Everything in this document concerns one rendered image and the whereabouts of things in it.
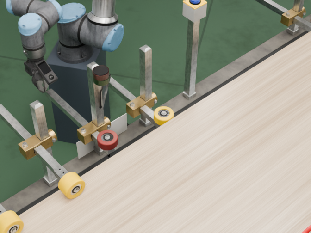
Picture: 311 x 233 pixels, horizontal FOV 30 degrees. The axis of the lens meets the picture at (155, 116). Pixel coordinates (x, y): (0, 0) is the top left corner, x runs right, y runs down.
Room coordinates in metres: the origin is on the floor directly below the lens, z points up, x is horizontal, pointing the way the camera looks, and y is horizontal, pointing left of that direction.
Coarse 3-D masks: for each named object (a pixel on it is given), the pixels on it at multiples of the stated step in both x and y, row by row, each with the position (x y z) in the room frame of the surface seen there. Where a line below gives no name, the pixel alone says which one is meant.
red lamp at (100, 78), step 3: (96, 66) 1.59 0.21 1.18; (105, 66) 1.60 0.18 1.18; (108, 69) 1.58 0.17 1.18; (108, 72) 1.56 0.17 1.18; (93, 75) 1.55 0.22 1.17; (96, 75) 1.54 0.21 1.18; (102, 75) 1.54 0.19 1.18; (105, 75) 1.55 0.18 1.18; (108, 75) 1.56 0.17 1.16; (96, 78) 1.55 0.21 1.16; (99, 78) 1.54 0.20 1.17; (102, 78) 1.54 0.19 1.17; (105, 78) 1.55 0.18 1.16
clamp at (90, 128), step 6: (108, 120) 1.62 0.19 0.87; (84, 126) 1.58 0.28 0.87; (90, 126) 1.59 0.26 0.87; (96, 126) 1.59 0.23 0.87; (102, 126) 1.59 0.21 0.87; (108, 126) 1.60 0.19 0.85; (78, 132) 1.56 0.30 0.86; (90, 132) 1.55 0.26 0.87; (78, 138) 1.56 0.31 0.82; (84, 138) 1.53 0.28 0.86; (90, 138) 1.55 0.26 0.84
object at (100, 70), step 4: (96, 68) 1.58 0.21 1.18; (100, 68) 1.58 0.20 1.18; (104, 68) 1.58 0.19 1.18; (96, 72) 1.56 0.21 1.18; (100, 72) 1.56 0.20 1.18; (104, 72) 1.56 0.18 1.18; (100, 92) 1.58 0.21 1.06; (100, 96) 1.59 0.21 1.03; (100, 100) 1.59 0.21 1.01; (100, 104) 1.59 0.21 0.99; (100, 108) 1.59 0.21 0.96
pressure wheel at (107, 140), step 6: (102, 132) 1.52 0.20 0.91; (108, 132) 1.52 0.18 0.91; (114, 132) 1.52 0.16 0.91; (102, 138) 1.49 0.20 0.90; (108, 138) 1.49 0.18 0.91; (114, 138) 1.49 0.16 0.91; (102, 144) 1.46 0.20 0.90; (108, 144) 1.46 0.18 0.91; (114, 144) 1.47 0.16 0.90; (108, 156) 1.49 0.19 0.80
